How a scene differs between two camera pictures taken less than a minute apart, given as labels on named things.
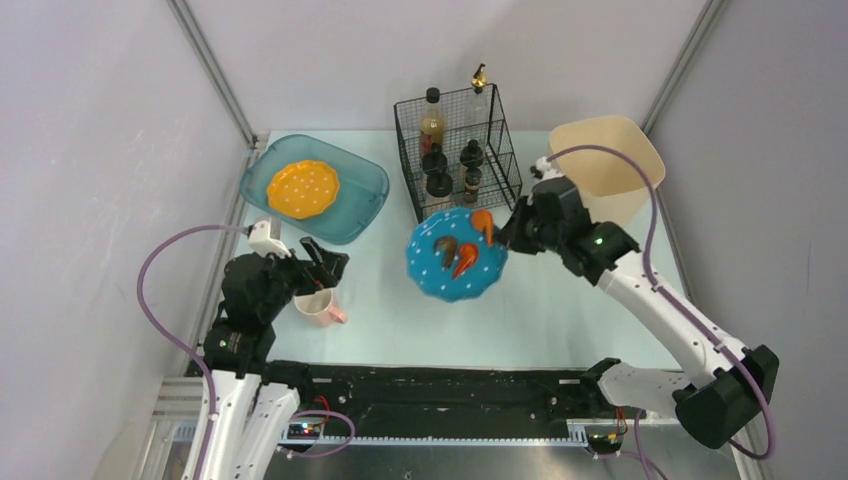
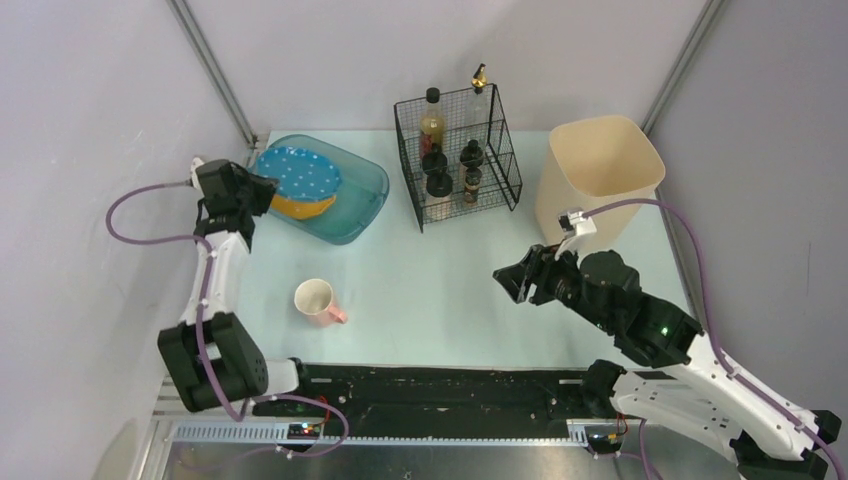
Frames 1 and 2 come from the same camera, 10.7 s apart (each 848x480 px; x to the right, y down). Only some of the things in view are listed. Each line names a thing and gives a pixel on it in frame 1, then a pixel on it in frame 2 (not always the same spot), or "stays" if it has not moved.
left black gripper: [303, 270] to [250, 192]
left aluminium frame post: [204, 52] stays
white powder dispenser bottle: [472, 155] stays
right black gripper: [525, 225] to [535, 276]
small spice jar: [473, 177] stays
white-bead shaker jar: [435, 162] stays
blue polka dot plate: [426, 268] to [300, 172]
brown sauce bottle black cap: [432, 122] stays
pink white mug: [318, 308] stays
